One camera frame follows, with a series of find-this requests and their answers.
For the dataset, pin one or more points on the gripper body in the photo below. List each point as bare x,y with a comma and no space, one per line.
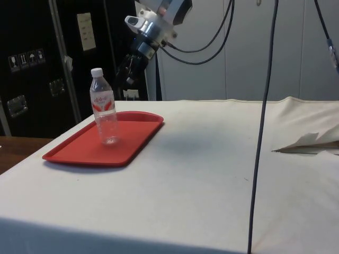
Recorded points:
145,50

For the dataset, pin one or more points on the clear plastic bottle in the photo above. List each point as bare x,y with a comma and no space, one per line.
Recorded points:
104,105

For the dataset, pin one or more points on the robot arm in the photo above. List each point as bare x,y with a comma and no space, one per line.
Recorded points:
169,8

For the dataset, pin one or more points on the red tray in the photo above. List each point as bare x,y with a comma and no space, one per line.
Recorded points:
87,150

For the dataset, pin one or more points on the pale locker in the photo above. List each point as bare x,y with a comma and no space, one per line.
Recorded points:
238,66

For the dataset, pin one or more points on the black cabinet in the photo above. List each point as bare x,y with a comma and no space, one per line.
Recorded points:
39,79

